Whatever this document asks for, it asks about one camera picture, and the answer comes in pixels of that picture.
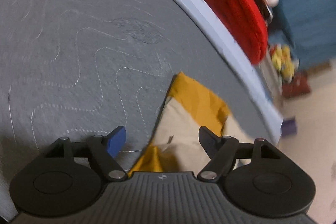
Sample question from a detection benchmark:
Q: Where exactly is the blue curtain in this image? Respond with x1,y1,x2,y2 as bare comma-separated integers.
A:
283,0,335,69

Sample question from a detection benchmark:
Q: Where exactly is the beige and mustard hooded jacket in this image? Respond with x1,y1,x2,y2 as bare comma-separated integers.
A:
130,72,254,174

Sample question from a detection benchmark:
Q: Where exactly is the red fleece blanket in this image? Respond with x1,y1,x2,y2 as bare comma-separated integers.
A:
204,0,268,65

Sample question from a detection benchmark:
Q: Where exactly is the purple box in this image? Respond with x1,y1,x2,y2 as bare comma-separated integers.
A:
281,117,297,137

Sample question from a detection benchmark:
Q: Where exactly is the yellow plush toy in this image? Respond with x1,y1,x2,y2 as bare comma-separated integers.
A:
270,44,297,83

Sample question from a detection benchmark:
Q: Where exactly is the light blue folded sheet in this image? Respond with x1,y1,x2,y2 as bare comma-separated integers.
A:
174,0,283,144

